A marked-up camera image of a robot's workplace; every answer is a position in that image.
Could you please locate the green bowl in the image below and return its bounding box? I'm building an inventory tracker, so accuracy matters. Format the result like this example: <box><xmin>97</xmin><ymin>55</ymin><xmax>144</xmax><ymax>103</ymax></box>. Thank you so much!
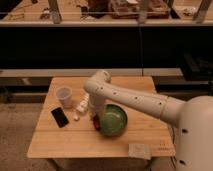
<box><xmin>99</xmin><ymin>104</ymin><xmax>128</xmax><ymax>137</ymax></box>

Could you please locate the red pepper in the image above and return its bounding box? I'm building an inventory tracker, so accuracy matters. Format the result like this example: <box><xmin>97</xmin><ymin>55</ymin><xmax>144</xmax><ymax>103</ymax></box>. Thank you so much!
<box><xmin>93</xmin><ymin>115</ymin><xmax>100</xmax><ymax>131</ymax></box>

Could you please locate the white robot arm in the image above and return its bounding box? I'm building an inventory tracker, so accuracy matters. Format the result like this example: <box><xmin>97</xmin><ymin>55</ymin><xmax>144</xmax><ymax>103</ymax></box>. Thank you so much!
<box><xmin>84</xmin><ymin>70</ymin><xmax>213</xmax><ymax>171</ymax></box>

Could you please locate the white cylindrical bottle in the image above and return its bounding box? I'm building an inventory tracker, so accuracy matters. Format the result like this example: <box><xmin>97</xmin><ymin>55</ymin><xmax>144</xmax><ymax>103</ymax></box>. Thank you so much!
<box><xmin>76</xmin><ymin>93</ymin><xmax>89</xmax><ymax>114</ymax></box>

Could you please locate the clear plastic cup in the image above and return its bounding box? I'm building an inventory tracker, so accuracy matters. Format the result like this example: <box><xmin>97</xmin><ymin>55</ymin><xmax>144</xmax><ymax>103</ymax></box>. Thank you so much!
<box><xmin>55</xmin><ymin>86</ymin><xmax>72</xmax><ymax>109</ymax></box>

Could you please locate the black smartphone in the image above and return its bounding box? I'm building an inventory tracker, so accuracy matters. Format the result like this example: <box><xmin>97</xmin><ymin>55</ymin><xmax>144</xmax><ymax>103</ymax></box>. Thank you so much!
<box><xmin>51</xmin><ymin>107</ymin><xmax>69</xmax><ymax>128</ymax></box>

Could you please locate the wooden table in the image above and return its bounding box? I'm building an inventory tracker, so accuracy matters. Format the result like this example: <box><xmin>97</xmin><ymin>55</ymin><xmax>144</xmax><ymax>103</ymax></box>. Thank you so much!
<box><xmin>27</xmin><ymin>77</ymin><xmax>175</xmax><ymax>160</ymax></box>

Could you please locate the black floor cable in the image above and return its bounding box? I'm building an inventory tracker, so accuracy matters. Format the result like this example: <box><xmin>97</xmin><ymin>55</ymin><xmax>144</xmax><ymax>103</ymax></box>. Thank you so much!
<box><xmin>168</xmin><ymin>124</ymin><xmax>178</xmax><ymax>171</ymax></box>

